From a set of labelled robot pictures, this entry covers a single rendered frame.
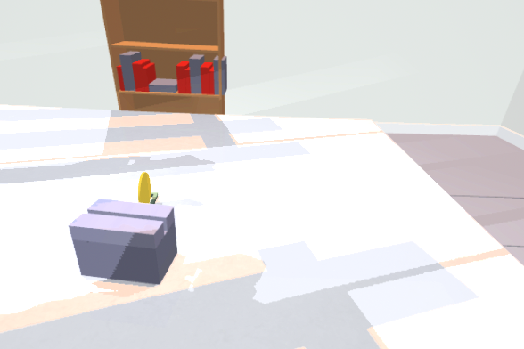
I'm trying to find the gold coin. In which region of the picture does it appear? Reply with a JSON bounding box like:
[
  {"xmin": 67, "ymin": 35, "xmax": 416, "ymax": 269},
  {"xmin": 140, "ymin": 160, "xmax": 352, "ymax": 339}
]
[{"xmin": 138, "ymin": 172, "xmax": 151, "ymax": 204}]

